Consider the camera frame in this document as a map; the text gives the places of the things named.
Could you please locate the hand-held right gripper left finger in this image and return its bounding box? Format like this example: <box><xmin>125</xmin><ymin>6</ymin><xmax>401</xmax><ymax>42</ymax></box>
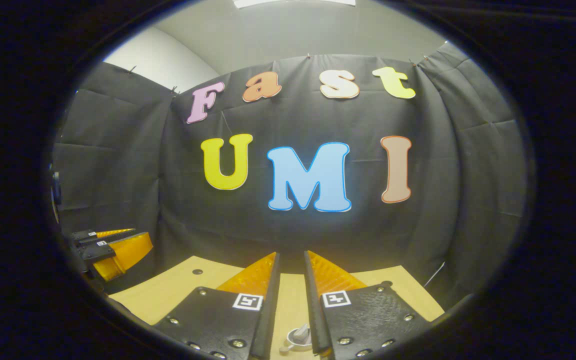
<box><xmin>153</xmin><ymin>251</ymin><xmax>281</xmax><ymax>360</ymax></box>

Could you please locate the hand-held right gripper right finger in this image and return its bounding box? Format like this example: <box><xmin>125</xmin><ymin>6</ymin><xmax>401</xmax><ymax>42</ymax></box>
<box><xmin>303</xmin><ymin>250</ymin><xmax>431</xmax><ymax>360</ymax></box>

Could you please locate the white cup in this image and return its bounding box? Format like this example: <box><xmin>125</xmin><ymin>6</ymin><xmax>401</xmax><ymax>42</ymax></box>
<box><xmin>280</xmin><ymin>327</ymin><xmax>314</xmax><ymax>354</ymax></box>

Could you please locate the light wooden desktop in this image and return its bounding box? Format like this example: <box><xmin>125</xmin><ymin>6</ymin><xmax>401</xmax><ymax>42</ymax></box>
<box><xmin>108</xmin><ymin>256</ymin><xmax>445</xmax><ymax>360</ymax></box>

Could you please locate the black backdrop cloth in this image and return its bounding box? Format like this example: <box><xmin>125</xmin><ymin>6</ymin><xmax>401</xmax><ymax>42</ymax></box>
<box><xmin>50</xmin><ymin>42</ymin><xmax>529</xmax><ymax>311</ymax></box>

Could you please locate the ceiling light panel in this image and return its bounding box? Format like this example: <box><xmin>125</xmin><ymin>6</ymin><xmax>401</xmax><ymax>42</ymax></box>
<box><xmin>233</xmin><ymin>0</ymin><xmax>356</xmax><ymax>9</ymax></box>

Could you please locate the white cable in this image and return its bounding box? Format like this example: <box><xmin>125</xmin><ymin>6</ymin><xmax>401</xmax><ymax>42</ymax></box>
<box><xmin>424</xmin><ymin>261</ymin><xmax>446</xmax><ymax>288</ymax></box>

